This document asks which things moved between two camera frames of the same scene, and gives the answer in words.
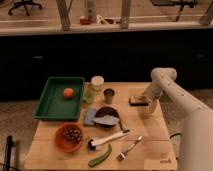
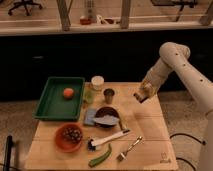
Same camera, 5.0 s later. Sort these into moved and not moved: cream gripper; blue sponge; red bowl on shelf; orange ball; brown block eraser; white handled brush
Moved: brown block eraser; cream gripper
Not moved: red bowl on shelf; orange ball; blue sponge; white handled brush
